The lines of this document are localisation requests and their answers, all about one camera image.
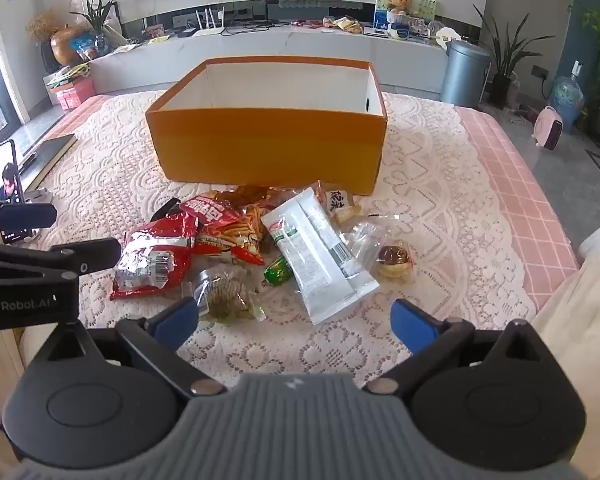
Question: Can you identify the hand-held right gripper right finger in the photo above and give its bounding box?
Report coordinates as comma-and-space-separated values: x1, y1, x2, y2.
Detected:
362, 298, 565, 396

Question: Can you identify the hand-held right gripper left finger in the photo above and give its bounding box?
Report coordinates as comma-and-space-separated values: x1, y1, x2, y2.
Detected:
27, 297, 227, 397

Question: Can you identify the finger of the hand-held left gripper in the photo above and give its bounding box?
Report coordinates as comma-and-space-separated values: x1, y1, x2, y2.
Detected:
0, 237, 124, 289
0, 201, 59, 235

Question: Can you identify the clear packet brown snack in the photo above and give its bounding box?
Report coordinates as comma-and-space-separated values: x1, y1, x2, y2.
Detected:
187, 266, 267, 323

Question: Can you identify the red snack bag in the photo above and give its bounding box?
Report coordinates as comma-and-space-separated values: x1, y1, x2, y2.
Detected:
111, 210, 199, 301

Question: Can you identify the clear packet round pastry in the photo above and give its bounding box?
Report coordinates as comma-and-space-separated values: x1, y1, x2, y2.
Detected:
347, 215, 413, 286

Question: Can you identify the dark snack packet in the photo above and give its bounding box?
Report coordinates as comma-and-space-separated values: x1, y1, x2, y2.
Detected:
150, 199, 181, 221

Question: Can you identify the shrimp stick snack bag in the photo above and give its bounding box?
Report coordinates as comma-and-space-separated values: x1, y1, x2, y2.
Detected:
180, 195, 267, 267

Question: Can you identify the small green snack packet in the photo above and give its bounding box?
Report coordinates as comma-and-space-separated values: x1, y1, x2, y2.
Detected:
264, 256, 293, 286

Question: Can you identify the white snack packet green label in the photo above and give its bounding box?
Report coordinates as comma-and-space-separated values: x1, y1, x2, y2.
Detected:
261, 200, 353, 326

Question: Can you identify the small white black-print packet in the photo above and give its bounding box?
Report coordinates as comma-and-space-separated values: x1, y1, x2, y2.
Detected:
316, 180, 363, 223

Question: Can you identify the brown shiny snack packet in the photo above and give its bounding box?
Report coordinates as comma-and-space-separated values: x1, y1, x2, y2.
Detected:
215, 185, 301, 211

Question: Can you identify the orange cardboard box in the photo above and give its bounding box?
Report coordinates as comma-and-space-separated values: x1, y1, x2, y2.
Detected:
145, 57, 388, 196

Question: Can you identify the pile of packaged snacks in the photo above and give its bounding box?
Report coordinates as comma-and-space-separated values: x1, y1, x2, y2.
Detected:
322, 15, 363, 33

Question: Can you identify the smartphone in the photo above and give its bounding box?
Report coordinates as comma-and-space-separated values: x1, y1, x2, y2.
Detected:
0, 139, 36, 246

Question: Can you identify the black notebook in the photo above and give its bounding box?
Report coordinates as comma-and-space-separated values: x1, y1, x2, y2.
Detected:
19, 132, 78, 191

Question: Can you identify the lace tablecloth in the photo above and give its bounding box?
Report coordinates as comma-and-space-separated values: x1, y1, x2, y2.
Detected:
17, 91, 538, 391

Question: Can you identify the pink storage box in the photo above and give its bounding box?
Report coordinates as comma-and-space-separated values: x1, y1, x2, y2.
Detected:
50, 80, 96, 111

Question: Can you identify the stack of papers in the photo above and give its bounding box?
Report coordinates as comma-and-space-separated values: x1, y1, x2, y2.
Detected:
45, 62, 88, 88

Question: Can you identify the cream sofa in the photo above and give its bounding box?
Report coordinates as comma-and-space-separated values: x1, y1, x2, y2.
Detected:
530, 210, 600, 480

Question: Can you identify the pink checked cloth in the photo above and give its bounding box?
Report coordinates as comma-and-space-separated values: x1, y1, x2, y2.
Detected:
45, 92, 581, 301

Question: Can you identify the golden gourd vase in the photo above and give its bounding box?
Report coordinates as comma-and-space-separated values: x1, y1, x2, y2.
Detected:
50, 25, 88, 66

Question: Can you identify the blue plastic bag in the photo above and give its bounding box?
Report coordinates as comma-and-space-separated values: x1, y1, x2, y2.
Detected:
72, 35, 98, 61

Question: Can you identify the dried flower bouquet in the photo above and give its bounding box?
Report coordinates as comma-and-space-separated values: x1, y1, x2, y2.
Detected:
26, 10, 63, 73

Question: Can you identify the orchid plant glass vase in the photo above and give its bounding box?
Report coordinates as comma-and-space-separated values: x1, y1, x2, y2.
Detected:
70, 0, 118, 56

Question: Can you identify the pink heater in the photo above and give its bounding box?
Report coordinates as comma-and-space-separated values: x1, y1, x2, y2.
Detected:
532, 106, 565, 151

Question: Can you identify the grey trash can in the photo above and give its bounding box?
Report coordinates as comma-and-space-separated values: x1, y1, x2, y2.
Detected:
440, 40, 492, 110

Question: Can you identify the tall leafy potted plant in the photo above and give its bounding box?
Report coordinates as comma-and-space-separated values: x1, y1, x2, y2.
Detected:
472, 4, 556, 108

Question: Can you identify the white router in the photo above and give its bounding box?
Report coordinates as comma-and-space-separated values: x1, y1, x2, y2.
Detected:
192, 7, 226, 37

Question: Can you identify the blue water bottle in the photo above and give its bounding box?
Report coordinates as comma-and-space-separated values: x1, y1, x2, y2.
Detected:
550, 60, 585, 128

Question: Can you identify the white TV cabinet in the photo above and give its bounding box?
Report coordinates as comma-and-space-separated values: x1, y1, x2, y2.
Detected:
87, 25, 453, 96

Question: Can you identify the green picture board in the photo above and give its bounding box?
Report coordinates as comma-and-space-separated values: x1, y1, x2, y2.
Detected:
374, 0, 438, 23

